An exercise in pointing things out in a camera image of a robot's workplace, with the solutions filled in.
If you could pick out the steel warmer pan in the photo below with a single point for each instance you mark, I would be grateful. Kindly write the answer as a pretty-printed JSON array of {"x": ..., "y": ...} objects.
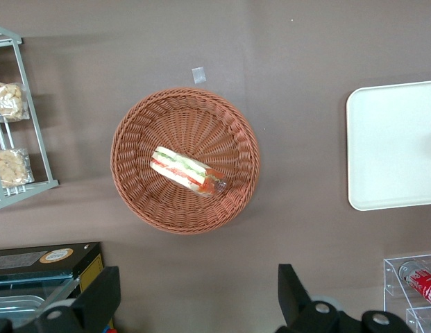
[{"x": 14, "y": 305}]

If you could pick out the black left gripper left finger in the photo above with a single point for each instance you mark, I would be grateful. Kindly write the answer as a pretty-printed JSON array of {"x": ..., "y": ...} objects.
[{"x": 93, "y": 305}]

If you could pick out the black glass food warmer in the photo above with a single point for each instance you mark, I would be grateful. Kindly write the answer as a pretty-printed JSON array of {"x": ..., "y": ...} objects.
[{"x": 62, "y": 265}]

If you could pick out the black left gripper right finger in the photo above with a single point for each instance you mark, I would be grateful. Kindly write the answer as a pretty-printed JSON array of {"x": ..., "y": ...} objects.
[{"x": 298, "y": 312}]

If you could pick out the empty round brown wicker basket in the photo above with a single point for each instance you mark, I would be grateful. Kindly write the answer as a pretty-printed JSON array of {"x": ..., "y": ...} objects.
[{"x": 201, "y": 114}]

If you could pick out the clear acrylic bottle rack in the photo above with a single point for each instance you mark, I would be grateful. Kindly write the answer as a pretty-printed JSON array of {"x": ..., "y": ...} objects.
[{"x": 390, "y": 274}]

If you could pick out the red cola bottle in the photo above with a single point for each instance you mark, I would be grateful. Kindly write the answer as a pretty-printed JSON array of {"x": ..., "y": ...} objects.
[{"x": 423, "y": 282}]

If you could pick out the plastic-wrapped sandwich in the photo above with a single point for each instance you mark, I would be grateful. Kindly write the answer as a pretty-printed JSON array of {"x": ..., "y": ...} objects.
[{"x": 177, "y": 168}]

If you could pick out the clear bag of crackers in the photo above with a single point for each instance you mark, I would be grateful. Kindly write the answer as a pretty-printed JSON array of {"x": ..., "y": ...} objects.
[
  {"x": 8, "y": 100},
  {"x": 12, "y": 168}
]

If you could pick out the small grey tape piece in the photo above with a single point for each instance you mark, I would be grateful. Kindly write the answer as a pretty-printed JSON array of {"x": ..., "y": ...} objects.
[{"x": 198, "y": 75}]

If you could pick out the cream plastic tray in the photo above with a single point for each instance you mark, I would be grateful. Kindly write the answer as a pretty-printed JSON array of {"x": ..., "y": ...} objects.
[{"x": 385, "y": 145}]

